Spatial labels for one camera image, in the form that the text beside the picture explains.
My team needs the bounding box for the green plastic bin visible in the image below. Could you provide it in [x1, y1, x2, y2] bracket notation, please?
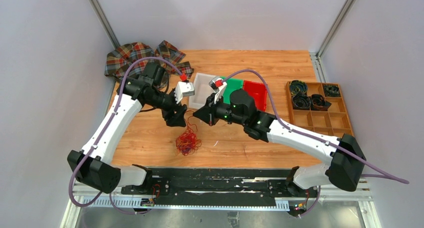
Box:
[222, 79, 244, 104]

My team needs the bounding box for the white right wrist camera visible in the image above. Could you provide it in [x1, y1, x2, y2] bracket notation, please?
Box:
[209, 76, 227, 104]

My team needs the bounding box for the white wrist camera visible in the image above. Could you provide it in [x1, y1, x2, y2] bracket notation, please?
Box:
[209, 76, 227, 104]
[174, 81, 195, 104]

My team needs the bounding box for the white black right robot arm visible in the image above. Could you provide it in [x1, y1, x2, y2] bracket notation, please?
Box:
[193, 89, 366, 196]

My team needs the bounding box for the aluminium frame rail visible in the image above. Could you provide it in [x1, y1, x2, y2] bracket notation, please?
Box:
[75, 174, 372, 212]

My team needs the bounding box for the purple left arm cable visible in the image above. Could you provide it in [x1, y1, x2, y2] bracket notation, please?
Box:
[68, 56, 187, 215]

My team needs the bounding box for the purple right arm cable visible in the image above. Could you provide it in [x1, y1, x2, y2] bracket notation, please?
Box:
[220, 69, 410, 218]

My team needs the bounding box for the aluminium corner post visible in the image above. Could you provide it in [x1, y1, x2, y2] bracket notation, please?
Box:
[88, 0, 120, 49]
[316, 0, 356, 59]

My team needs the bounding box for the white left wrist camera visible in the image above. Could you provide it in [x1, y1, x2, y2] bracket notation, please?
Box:
[174, 81, 195, 104]

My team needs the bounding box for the white plastic bin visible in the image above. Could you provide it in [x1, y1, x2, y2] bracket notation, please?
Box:
[188, 73, 218, 109]

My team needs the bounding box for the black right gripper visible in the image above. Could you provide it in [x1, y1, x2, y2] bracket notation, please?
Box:
[192, 93, 246, 127]

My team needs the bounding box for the wooden compartment tray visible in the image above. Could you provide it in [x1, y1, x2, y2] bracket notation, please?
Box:
[285, 80, 354, 138]

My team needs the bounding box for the plaid cloth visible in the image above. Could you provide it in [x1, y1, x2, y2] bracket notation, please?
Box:
[104, 40, 194, 81]

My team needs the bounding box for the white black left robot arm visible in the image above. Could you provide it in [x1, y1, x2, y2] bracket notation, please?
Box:
[67, 63, 195, 194]

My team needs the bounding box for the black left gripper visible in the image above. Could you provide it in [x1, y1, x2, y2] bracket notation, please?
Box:
[147, 88, 188, 127]

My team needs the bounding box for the right aluminium corner post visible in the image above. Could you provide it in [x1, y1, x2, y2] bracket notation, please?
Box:
[316, 0, 356, 59]

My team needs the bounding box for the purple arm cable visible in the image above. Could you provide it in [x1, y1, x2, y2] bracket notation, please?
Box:
[68, 56, 187, 215]
[220, 69, 410, 218]

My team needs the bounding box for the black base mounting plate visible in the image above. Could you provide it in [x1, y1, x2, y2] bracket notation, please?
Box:
[112, 168, 318, 211]

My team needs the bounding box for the coloured cable bundle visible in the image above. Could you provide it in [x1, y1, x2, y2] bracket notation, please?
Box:
[174, 112, 203, 157]

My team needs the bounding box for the left aluminium corner post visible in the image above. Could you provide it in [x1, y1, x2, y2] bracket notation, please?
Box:
[88, 0, 120, 49]

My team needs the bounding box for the red plastic bin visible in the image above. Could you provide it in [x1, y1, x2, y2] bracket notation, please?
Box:
[242, 80, 268, 111]

